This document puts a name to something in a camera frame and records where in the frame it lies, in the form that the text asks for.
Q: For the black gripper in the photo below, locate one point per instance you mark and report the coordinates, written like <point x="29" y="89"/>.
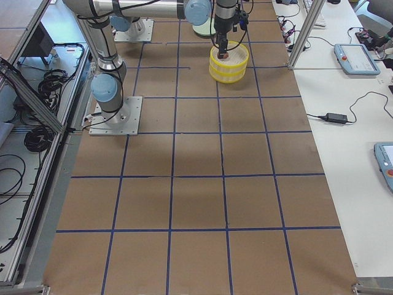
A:
<point x="221" y="24"/>

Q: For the yellow bamboo steamer layer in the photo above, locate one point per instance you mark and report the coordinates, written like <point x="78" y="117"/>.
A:
<point x="226" y="78"/>
<point x="237" y="58"/>

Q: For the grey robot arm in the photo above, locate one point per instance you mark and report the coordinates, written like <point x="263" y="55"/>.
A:
<point x="225" y="14"/>
<point x="94" y="17"/>

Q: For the light green plate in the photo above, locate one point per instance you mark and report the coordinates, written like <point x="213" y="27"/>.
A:
<point x="205" y="30"/>

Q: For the blue teach pendant upper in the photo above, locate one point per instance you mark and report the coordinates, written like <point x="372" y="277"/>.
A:
<point x="355" y="59"/>

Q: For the blue teach pendant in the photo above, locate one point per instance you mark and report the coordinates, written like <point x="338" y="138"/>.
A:
<point x="383" y="154"/>
<point x="355" y="59"/>

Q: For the blue teach pendant lower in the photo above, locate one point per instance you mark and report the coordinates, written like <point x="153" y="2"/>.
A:
<point x="383" y="154"/>

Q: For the red black wired device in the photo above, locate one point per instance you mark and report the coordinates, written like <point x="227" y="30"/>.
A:
<point x="288" y="29"/>

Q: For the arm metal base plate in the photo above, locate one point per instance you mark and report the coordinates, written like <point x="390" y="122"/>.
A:
<point x="125" y="122"/>
<point x="132" y="32"/>

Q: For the aluminium frame post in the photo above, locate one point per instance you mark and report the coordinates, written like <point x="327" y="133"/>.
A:
<point x="307" y="26"/>

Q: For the black power brick with cable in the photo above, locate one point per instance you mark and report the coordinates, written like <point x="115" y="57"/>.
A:
<point x="342" y="119"/>

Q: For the aluminium frame rail left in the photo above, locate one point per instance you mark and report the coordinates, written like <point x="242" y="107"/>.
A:
<point x="45" y="63"/>

